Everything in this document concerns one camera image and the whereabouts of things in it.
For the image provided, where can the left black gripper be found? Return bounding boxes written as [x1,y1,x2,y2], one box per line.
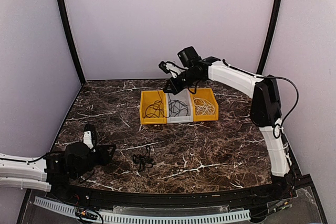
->
[72,144,116,179]

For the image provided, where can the small circuit board wires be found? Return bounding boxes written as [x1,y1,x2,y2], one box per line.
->
[75,202,106,224]

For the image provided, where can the yellow bin front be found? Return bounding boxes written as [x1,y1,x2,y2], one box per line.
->
[190,88,219,122]

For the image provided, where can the left black frame post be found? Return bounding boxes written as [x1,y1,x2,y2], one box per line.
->
[57,0,86,85]

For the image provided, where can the yellow bin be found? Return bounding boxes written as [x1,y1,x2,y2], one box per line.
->
[139,90,167,125]
[190,88,219,122]

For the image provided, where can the black cable tangle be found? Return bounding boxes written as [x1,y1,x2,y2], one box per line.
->
[132,145,155,174]

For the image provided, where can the white translucent bin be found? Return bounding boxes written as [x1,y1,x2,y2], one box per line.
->
[165,89,193,124]

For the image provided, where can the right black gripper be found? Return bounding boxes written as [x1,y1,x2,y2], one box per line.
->
[164,68,202,94]

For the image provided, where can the black front rail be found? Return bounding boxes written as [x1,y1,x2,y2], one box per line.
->
[50,179,296,209]

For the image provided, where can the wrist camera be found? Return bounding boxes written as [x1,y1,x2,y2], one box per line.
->
[159,61,185,78]
[82,123,98,152]

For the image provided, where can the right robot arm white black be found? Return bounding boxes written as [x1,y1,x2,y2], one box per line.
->
[159,46,292,177]

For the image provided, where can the black frame post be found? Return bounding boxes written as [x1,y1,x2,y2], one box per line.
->
[57,0,86,85]
[256,0,281,74]

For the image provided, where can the right black frame post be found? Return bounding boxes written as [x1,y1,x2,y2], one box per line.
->
[256,0,281,74]

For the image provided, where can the white slotted cable duct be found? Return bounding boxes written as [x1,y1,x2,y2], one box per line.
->
[34,197,250,224]

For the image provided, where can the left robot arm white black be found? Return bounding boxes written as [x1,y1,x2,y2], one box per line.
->
[1,142,116,201]

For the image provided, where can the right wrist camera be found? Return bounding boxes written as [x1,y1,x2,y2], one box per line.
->
[159,61,185,78]

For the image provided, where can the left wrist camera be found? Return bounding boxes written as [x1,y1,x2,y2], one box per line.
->
[82,123,98,152]

